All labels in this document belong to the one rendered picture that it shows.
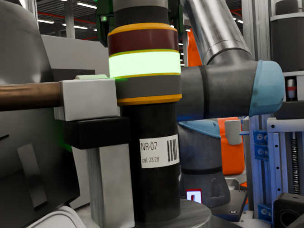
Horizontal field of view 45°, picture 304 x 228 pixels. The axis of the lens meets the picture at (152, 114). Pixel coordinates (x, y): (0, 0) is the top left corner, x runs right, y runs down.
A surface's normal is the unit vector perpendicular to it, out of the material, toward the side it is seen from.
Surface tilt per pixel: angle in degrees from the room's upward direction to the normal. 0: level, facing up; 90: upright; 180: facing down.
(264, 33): 90
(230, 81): 69
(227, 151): 90
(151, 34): 90
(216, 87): 82
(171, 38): 90
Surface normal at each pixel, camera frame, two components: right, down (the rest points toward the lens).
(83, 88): 0.43, 0.02
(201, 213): -0.07, -1.00
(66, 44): 0.84, -0.04
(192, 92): 0.01, 0.05
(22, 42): 0.39, -0.74
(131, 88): -0.40, 0.07
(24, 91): 0.37, -0.37
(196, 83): -0.02, -0.26
